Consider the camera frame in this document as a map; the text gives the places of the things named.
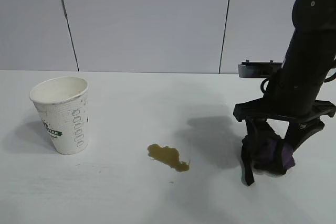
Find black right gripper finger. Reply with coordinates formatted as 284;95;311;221
245;118;279;143
285;119;325;154

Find thin right wrist camera cable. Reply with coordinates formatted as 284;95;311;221
259;76;274;94

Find purple black cloth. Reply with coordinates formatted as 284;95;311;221
240;129;296;187

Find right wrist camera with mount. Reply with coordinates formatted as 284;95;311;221
237;60;284;79

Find white paper coffee cup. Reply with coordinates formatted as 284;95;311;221
29;76;89;156

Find brown coffee spill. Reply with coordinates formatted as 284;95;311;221
146;143;192;173

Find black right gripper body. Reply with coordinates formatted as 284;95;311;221
233;28;336;127

